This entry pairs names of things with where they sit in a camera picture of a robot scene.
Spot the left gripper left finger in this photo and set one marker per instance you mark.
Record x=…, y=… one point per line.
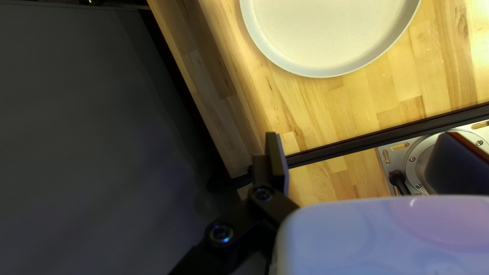
x=271, y=172

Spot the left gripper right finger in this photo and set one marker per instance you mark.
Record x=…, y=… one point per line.
x=458, y=168

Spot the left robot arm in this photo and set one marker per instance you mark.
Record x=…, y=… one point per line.
x=410, y=158

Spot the light grey round plate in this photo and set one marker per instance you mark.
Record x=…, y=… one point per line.
x=328, y=34

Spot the black frame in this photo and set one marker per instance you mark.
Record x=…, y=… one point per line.
x=382, y=134

